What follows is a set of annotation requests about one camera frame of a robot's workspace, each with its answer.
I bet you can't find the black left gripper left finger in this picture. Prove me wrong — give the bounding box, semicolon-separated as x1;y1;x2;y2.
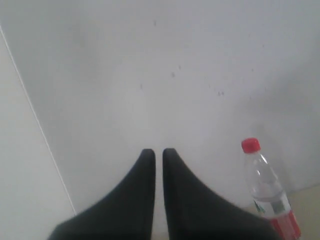
49;149;156;240

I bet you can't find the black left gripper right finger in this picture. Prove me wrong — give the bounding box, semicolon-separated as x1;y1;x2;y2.
162;148;280;240

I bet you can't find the clear bottle red cap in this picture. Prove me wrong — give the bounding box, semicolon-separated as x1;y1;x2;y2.
241;137;302;240

